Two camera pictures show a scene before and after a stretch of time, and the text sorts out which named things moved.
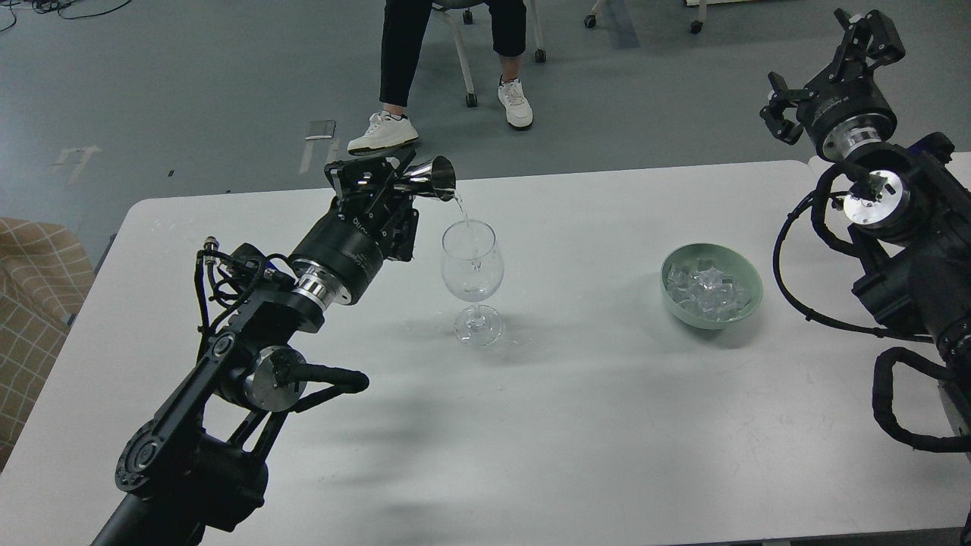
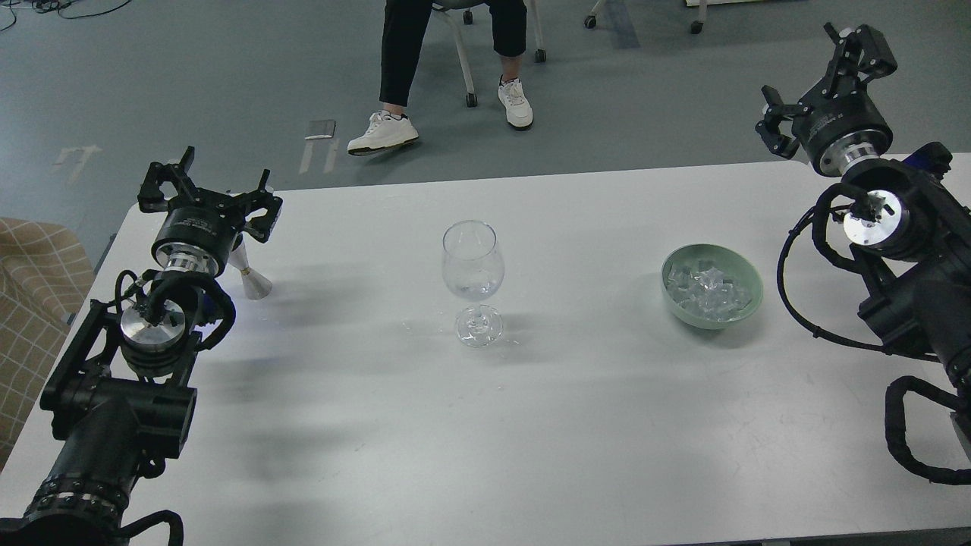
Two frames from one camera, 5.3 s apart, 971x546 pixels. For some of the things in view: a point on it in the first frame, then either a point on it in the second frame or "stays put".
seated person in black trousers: x=404 y=24 stays put
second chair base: x=696 y=26 stays put
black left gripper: x=367 y=224 -> x=199 y=228
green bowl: x=711 y=286 stays put
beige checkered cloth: x=45 y=274 stays put
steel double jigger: x=435 y=177 -> x=256 y=287
